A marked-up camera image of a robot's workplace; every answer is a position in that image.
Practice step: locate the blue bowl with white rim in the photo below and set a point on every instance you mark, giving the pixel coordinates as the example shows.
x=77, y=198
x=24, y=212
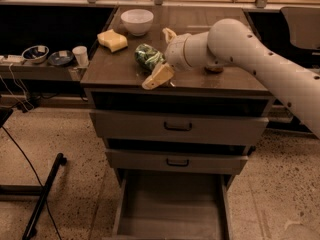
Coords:
x=36, y=54

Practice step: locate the green soda can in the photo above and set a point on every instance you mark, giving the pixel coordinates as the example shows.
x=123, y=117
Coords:
x=148, y=57

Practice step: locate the grey drawer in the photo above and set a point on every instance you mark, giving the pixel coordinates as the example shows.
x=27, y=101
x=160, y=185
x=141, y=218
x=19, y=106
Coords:
x=198, y=129
x=176, y=162

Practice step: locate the white paper cup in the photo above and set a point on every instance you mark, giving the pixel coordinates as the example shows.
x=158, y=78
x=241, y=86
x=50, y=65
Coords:
x=80, y=53

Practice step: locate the black stand leg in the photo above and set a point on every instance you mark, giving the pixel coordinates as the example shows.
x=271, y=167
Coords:
x=43, y=192

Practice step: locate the white ceramic bowl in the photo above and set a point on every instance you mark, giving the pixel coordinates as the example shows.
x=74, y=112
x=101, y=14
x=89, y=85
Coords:
x=137, y=21

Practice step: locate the bottom open drawer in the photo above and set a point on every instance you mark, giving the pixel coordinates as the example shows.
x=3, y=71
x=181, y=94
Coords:
x=172, y=206

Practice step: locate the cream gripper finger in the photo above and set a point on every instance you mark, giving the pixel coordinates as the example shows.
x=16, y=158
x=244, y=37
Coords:
x=168, y=34
x=162, y=73

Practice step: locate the middle grey drawer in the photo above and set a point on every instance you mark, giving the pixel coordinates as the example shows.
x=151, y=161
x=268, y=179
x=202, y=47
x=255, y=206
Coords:
x=176, y=162

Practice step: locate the orange patterned soda can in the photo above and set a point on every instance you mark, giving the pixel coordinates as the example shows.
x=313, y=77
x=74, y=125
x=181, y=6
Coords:
x=214, y=70

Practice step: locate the dark blue shallow bowl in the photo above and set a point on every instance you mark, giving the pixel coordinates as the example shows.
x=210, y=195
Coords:
x=61, y=58

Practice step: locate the top grey drawer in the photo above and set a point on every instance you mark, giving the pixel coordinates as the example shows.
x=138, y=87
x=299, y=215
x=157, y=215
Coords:
x=198, y=129

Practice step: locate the grey drawer cabinet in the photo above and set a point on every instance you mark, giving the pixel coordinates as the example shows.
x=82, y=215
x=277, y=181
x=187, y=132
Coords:
x=113, y=82

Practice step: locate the white power strip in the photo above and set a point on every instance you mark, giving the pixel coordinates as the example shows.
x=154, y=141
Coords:
x=15, y=59

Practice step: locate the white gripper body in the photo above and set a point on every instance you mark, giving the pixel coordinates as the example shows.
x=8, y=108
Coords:
x=174, y=53

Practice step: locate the yellow sponge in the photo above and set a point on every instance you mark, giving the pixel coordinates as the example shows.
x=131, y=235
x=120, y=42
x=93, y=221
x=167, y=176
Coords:
x=112, y=40

